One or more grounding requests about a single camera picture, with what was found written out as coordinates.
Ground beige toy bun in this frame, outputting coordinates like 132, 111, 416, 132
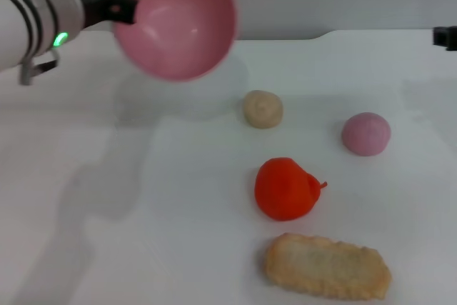
243, 89, 284, 129

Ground pink toy bun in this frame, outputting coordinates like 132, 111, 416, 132
341, 111, 392, 157

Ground pink plastic bowl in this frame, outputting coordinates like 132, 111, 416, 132
112, 0, 239, 83

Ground orange toy fruit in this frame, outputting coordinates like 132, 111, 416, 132
253, 156, 329, 221

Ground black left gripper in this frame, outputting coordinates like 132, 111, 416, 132
56, 0, 141, 31

